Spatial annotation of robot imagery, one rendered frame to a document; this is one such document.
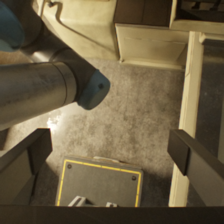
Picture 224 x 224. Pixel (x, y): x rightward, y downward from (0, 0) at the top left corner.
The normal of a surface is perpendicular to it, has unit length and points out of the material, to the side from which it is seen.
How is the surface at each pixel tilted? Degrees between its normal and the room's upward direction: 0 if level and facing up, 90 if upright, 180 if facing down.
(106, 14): 0
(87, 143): 0
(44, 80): 61
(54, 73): 57
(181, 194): 0
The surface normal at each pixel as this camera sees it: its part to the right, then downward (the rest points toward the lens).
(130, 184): -0.13, -0.14
